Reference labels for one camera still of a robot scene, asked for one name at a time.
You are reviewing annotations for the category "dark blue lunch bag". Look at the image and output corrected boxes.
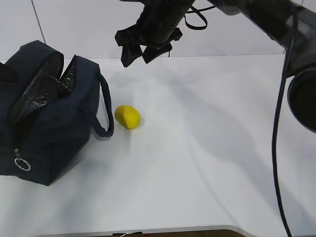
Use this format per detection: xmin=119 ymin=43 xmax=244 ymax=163
xmin=0 ymin=40 xmax=114 ymax=186

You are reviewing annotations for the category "yellow lemon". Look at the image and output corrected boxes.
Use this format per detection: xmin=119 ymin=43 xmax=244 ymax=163
xmin=115 ymin=105 xmax=141 ymax=129

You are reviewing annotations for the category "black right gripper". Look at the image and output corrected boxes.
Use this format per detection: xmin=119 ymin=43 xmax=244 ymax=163
xmin=115 ymin=0 xmax=194 ymax=67

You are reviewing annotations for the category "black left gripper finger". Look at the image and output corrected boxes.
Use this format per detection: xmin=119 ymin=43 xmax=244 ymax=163
xmin=0 ymin=63 xmax=18 ymax=83

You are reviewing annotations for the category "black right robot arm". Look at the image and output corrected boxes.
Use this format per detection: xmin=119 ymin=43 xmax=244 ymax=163
xmin=115 ymin=0 xmax=316 ymax=131

